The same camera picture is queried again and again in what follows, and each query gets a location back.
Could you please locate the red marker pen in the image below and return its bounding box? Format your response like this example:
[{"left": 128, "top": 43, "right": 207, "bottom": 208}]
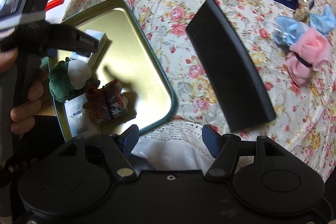
[{"left": 45, "top": 0, "right": 64, "bottom": 11}]

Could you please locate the light blue face mask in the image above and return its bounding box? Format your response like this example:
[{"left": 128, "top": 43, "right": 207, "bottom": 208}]
[
  {"left": 272, "top": 16, "right": 309, "bottom": 48},
  {"left": 309, "top": 4, "right": 336, "bottom": 37}
]

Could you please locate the pink cloth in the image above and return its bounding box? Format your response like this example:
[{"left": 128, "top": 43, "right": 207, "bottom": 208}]
[{"left": 285, "top": 27, "right": 331, "bottom": 86}]

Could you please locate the black tin lid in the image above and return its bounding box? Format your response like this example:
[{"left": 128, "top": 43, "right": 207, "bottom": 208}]
[{"left": 186, "top": 0, "right": 276, "bottom": 132}]

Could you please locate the colourful knitted pouch red cord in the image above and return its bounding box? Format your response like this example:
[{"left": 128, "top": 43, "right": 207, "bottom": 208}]
[{"left": 84, "top": 78, "right": 129, "bottom": 125}]

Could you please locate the floral bed cover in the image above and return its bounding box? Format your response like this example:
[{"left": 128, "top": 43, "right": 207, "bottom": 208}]
[{"left": 61, "top": 0, "right": 336, "bottom": 184}]

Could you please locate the beige crumpled mesh cloth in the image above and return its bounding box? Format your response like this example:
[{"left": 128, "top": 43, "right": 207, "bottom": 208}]
[{"left": 293, "top": 0, "right": 313, "bottom": 24}]

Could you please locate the white small box in tin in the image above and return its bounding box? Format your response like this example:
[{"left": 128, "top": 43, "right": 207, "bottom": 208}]
[{"left": 70, "top": 29, "right": 109, "bottom": 68}]

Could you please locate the green white plush toy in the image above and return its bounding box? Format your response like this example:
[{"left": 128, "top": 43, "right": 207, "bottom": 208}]
[{"left": 49, "top": 57, "right": 92, "bottom": 102}]

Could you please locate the white lace cloth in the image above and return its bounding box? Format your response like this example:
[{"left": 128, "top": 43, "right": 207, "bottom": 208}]
[{"left": 132, "top": 120, "right": 214, "bottom": 173}]

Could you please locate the person's left hand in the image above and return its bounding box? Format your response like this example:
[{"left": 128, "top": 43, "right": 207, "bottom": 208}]
[{"left": 0, "top": 48, "right": 48, "bottom": 137}]

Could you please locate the white packet in tin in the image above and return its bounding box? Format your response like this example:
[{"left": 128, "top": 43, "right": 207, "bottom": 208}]
[{"left": 64, "top": 94, "right": 101, "bottom": 139}]

